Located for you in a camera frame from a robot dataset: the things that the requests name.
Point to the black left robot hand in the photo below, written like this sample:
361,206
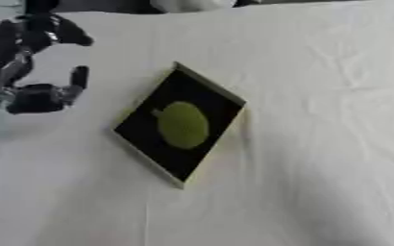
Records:
35,96

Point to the cardboard box with black inside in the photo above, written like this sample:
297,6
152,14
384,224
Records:
181,123

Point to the green toy fruit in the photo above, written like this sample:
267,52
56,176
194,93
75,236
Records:
182,125

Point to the white object beyond table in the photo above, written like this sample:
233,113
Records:
192,4

